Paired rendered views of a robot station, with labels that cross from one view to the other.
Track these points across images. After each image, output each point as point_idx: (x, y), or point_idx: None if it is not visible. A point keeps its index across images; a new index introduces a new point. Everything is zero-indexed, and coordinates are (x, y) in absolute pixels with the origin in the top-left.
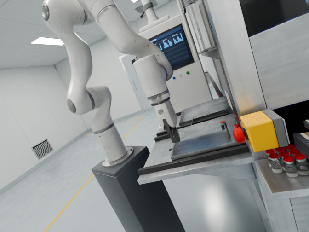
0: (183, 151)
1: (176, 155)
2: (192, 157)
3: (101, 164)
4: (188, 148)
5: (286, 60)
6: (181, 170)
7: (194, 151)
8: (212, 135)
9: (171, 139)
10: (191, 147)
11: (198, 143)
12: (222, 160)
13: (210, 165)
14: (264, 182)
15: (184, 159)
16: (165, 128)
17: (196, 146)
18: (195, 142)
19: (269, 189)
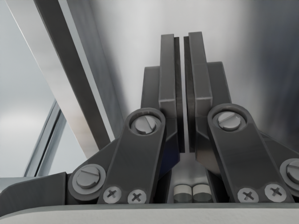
0: (220, 4)
1: (72, 31)
2: (87, 92)
3: None
4: (232, 35)
5: None
6: (26, 23)
7: (102, 116)
8: (296, 133)
9: (160, 59)
10: (244, 52)
11: (263, 83)
12: (91, 147)
13: (70, 123)
14: (37, 177)
15: (74, 57)
16: (86, 206)
17: (240, 73)
18: (298, 64)
19: (2, 189)
